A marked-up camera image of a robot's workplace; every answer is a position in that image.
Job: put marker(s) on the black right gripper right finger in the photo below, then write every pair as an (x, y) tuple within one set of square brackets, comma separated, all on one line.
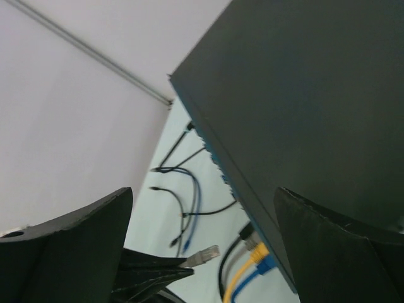
[(335, 258)]

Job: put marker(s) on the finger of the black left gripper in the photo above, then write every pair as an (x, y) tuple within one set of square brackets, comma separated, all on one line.
[(144, 283), (134, 260)]

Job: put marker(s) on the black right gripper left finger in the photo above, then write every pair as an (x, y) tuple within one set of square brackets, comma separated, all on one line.
[(72, 258)]

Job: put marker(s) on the blue-faced black network switch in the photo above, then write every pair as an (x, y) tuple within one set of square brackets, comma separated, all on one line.
[(306, 95)]

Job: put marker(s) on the left aluminium frame post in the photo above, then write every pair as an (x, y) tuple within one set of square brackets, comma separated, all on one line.
[(90, 51)]

